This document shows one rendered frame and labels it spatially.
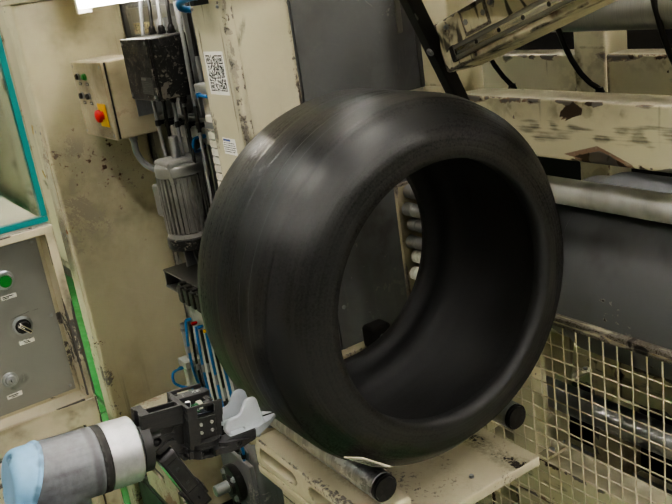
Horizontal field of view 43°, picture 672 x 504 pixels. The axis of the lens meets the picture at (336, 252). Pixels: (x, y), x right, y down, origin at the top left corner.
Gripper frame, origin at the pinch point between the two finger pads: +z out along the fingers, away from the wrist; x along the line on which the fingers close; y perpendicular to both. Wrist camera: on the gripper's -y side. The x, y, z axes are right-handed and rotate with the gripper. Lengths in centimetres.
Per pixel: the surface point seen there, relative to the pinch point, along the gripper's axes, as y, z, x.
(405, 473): -20.0, 28.5, 3.8
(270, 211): 32.2, 0.1, -4.5
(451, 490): -19.7, 30.8, -5.7
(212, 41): 55, 12, 33
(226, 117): 41, 13, 33
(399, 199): 20, 56, 40
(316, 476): -16.0, 11.9, 6.4
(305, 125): 42.4, 10.3, 2.1
